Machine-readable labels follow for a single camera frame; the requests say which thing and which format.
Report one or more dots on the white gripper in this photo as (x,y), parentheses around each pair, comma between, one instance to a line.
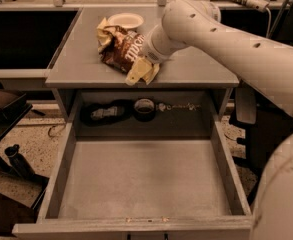
(150,53)

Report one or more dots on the brown chip bag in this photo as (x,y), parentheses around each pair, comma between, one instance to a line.
(118,47)

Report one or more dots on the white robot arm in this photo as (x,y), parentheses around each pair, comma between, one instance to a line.
(263,64)

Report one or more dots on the grey cabinet counter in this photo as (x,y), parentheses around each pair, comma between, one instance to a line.
(78,65)

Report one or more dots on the open grey top drawer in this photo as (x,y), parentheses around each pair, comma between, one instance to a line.
(142,190)

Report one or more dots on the black tape roll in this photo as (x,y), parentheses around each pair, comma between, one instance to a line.
(144,110)

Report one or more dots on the white paper bowl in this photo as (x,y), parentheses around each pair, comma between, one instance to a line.
(128,21)

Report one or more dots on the black office chair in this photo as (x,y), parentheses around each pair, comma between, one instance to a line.
(266,127)

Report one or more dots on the black chair base left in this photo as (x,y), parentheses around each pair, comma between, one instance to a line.
(20,166)

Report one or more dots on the metal chain trinket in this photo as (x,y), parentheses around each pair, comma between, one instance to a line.
(168,107)

